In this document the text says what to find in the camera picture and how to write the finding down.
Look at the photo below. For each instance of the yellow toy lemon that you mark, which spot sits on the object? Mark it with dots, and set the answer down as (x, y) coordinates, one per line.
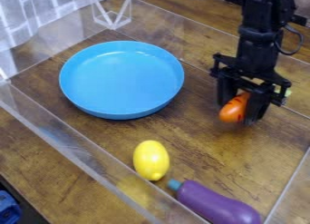
(152, 160)

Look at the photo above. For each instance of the orange toy carrot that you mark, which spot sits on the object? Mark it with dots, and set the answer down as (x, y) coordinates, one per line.
(234, 110)

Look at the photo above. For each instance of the blue round plate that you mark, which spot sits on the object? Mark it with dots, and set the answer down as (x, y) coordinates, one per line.
(122, 80)

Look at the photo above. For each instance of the clear acrylic enclosure wall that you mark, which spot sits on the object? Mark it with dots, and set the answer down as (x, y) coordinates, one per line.
(69, 160)

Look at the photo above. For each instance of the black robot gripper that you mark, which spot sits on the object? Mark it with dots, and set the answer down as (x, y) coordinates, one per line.
(250, 71)

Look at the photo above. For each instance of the clear acrylic corner bracket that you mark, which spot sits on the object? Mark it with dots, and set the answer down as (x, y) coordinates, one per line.
(113, 20)

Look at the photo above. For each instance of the blue object at corner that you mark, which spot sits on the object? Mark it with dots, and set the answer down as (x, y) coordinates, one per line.
(10, 209)

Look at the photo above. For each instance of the purple toy eggplant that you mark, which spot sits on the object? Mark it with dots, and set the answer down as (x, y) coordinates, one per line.
(220, 209)

